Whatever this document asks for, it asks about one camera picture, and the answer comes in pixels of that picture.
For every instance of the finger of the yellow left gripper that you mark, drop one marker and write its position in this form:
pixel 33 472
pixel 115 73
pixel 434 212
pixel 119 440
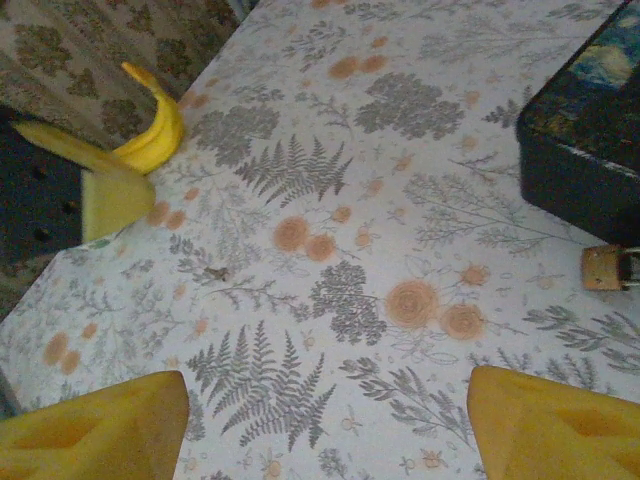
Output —
pixel 112 200

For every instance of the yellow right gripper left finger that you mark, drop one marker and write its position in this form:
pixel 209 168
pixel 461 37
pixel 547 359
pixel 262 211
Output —
pixel 90 430

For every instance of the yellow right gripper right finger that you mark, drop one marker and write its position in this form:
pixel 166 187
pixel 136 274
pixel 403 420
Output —
pixel 550 430

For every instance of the dark starry night box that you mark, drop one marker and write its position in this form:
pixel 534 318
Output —
pixel 580 150

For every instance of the yellow banana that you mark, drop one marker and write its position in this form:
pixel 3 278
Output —
pixel 160 130

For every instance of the floral tablecloth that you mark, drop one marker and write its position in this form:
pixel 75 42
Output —
pixel 350 200

